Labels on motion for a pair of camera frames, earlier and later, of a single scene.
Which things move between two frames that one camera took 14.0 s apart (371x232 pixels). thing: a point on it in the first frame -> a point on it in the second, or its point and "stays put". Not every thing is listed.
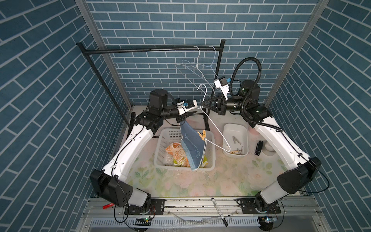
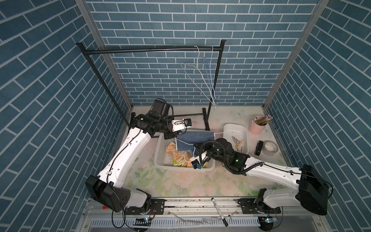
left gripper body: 179,119 -> 168,135
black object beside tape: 258,148 stays put
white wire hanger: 216,125 -> 225,132
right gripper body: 222,106 -> 212,152
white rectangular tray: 235,140 stays put
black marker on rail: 220,212 stays put
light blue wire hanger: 206,66 -> 210,78
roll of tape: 267,150 stays put
